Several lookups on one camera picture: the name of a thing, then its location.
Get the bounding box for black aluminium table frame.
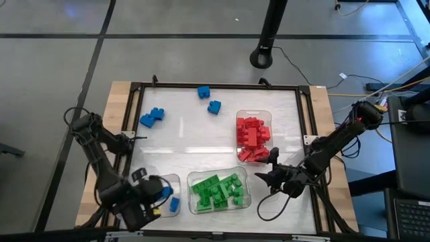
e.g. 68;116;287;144
100;75;337;235

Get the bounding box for clear plastic bin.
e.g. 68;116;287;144
234;109;273;165
117;173;182;219
186;166;252;215

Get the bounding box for black floor cable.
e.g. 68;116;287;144
271;46;386;91

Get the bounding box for yellow floor cable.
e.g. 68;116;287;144
335;0;370;17
327;76;430;98

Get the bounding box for black metal frame leg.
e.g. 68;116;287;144
394;0;430;60

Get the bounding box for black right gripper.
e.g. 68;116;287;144
254;147;312;199

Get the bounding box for black metal floor bar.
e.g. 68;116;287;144
365;75;430;92

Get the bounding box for white cord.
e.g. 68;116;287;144
332;55;430;115

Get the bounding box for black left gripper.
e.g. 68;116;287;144
131;167;169;218

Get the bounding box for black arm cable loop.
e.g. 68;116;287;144
256;190;292;223

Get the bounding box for grey furniture foot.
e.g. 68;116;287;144
0;141;26;158

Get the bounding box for black laptop keyboard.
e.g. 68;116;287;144
392;198;430;240

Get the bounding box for black monitor panel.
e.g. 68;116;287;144
388;95;430;201

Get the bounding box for white table mat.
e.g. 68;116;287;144
127;87;316;233

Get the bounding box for dark table leg bar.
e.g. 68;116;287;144
347;169;399;198

